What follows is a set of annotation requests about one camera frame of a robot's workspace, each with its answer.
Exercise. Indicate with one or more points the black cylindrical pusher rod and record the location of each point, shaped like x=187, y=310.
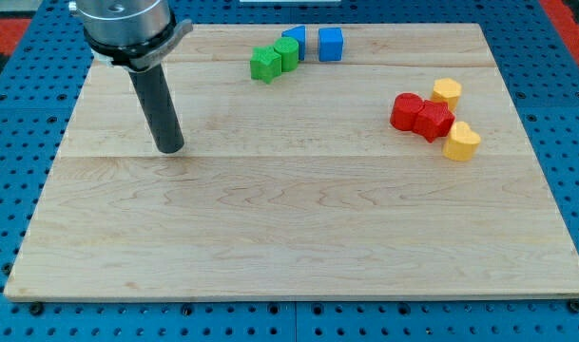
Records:
x=154, y=96

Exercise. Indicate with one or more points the blue cube block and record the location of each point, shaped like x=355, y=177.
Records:
x=330, y=44

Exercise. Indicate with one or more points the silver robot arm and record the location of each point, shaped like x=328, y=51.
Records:
x=137, y=35

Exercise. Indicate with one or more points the green star block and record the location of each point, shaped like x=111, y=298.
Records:
x=265, y=64

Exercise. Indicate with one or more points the green cylinder block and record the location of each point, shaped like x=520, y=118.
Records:
x=288, y=49

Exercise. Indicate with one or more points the blue triangle block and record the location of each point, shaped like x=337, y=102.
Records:
x=299, y=34

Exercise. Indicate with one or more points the wooden board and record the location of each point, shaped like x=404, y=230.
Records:
x=300, y=189

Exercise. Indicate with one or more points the red cylinder block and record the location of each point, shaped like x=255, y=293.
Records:
x=405, y=109

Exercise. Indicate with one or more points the red star block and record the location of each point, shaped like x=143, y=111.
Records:
x=434, y=120

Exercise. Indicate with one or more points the yellow hexagon block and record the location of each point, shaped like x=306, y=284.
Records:
x=448, y=91

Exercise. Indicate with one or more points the yellow heart block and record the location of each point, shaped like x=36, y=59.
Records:
x=461, y=143

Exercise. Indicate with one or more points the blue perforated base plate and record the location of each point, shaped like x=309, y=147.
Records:
x=45, y=72

